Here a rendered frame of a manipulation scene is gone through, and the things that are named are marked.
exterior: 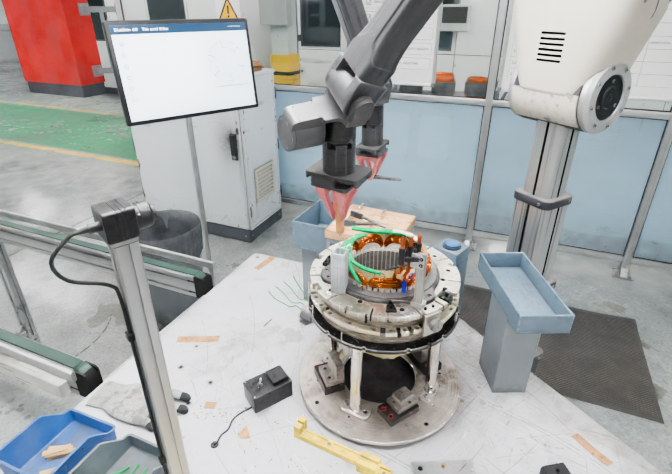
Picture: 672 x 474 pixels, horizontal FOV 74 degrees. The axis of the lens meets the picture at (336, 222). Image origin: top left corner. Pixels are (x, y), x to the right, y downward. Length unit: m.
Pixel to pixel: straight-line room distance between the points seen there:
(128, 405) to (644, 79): 2.86
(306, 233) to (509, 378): 0.63
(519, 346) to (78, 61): 4.02
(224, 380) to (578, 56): 1.07
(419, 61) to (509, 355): 2.29
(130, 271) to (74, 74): 3.91
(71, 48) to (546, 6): 3.84
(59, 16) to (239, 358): 3.64
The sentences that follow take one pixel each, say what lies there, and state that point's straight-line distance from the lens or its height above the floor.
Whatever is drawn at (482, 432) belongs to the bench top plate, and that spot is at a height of 0.78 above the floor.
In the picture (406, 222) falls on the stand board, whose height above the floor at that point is 1.07.
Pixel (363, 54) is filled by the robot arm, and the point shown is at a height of 1.55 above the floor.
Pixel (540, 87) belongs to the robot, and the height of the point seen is 1.44.
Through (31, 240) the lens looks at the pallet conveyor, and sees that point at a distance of 2.25.
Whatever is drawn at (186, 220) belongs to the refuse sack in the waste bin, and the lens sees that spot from 2.66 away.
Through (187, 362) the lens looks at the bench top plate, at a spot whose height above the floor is 0.78.
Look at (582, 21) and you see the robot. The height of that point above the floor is 1.58.
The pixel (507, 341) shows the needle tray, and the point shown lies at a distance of 1.09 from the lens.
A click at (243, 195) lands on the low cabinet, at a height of 0.39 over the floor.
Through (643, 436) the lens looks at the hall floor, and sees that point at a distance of 2.41.
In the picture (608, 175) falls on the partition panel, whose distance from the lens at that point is 3.23.
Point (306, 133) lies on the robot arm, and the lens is 0.69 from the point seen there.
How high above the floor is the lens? 1.61
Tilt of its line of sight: 26 degrees down
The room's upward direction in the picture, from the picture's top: straight up
